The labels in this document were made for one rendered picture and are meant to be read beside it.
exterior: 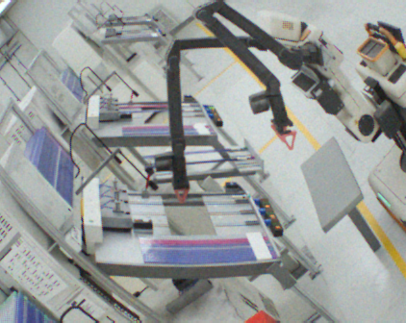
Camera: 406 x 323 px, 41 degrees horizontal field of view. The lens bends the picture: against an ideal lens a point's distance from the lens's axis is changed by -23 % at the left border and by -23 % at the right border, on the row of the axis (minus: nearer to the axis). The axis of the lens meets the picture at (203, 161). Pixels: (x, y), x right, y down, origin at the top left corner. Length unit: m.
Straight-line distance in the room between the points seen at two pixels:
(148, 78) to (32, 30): 3.75
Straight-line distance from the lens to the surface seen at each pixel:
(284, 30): 2.51
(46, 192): 2.39
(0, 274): 1.63
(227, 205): 2.97
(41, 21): 10.32
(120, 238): 2.61
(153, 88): 7.34
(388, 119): 2.69
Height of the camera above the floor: 2.05
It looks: 21 degrees down
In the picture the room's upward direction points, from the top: 45 degrees counter-clockwise
